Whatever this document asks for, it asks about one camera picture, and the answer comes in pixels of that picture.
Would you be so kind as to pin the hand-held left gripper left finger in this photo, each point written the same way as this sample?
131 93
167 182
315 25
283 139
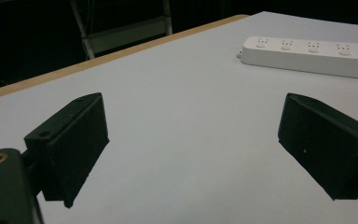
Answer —
71 146

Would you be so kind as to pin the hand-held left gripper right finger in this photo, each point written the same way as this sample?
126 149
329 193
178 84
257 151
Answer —
326 140

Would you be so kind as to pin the white power strip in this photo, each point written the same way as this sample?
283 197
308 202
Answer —
307 56

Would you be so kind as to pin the metal stand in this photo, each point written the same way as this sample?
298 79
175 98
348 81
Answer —
124 32

